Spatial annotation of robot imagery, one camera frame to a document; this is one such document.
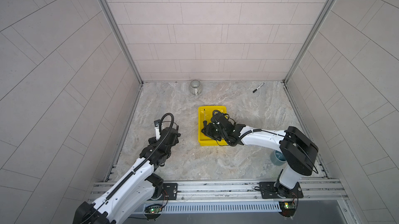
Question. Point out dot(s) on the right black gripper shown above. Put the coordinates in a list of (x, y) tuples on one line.
[(208, 128)]

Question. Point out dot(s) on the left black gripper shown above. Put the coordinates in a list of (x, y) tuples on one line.
[(175, 138)]

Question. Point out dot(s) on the yellow plastic bin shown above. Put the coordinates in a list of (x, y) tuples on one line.
[(202, 139)]

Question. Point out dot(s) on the black orange screwdriver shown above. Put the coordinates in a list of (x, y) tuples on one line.
[(205, 121)]

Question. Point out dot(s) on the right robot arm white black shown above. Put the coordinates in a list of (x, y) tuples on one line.
[(298, 150)]

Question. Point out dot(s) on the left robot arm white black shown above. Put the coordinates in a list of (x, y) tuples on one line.
[(138, 185)]

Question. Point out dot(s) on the ribbed grey ceramic cup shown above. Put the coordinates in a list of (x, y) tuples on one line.
[(195, 87)]

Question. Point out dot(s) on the teal blue cup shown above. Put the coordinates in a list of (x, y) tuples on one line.
[(277, 158)]

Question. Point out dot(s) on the left green circuit board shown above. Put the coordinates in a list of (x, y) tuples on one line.
[(152, 212)]

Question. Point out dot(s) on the right circuit board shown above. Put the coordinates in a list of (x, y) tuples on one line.
[(288, 209)]

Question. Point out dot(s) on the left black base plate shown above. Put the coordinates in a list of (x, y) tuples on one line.
[(166, 191)]

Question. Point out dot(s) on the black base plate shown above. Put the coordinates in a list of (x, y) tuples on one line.
[(270, 191), (166, 191)]

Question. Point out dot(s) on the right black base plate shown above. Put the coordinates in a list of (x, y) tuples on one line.
[(270, 191)]

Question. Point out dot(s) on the white slotted cable duct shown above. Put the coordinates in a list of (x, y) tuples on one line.
[(221, 207)]

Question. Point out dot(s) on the aluminium mounting rail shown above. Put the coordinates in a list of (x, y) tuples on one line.
[(243, 190)]

